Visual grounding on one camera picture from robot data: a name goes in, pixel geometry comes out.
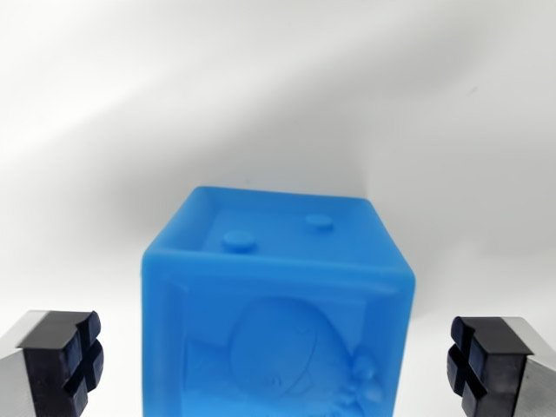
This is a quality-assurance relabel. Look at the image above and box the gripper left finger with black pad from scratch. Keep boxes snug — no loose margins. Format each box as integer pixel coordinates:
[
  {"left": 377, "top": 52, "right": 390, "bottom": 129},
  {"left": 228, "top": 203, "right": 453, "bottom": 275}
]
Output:
[{"left": 0, "top": 309, "right": 106, "bottom": 417}]

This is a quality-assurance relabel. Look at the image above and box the blue embossed cube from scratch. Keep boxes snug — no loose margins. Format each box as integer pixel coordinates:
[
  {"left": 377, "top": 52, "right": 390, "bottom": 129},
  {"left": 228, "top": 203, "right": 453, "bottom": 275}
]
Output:
[{"left": 141, "top": 185, "right": 418, "bottom": 417}]

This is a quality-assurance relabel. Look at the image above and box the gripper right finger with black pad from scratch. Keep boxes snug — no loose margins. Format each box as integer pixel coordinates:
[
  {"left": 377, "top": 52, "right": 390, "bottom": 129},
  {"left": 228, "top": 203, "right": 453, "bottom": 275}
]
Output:
[{"left": 445, "top": 315, "right": 556, "bottom": 417}]

